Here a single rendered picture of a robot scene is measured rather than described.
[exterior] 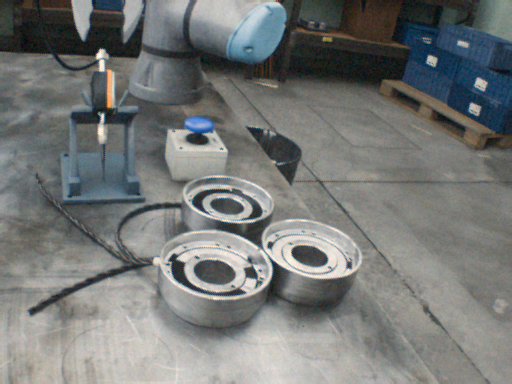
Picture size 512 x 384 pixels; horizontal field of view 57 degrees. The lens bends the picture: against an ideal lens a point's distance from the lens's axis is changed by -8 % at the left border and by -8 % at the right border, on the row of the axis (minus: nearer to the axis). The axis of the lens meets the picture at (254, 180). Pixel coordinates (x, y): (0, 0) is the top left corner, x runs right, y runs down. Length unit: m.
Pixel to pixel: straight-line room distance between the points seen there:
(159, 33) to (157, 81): 0.09
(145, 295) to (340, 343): 0.19
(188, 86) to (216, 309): 0.60
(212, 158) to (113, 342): 0.32
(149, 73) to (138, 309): 0.59
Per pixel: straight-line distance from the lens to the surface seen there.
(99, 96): 0.62
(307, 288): 0.48
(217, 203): 0.60
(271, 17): 0.87
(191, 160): 0.67
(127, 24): 0.63
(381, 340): 0.50
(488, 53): 4.19
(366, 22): 4.62
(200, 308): 0.44
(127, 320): 0.46
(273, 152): 1.97
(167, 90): 0.95
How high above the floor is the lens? 1.12
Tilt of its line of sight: 26 degrees down
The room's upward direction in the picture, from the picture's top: 11 degrees clockwise
